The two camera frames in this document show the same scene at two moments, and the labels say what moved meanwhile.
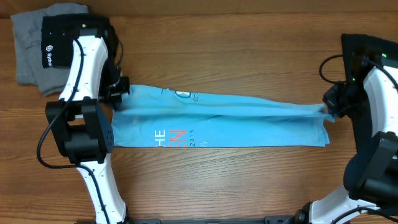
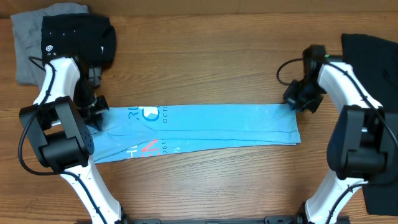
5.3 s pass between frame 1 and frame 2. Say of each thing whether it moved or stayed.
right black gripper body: moved
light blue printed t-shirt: moved
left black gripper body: moved
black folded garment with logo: stayed
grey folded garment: stayed
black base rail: stayed
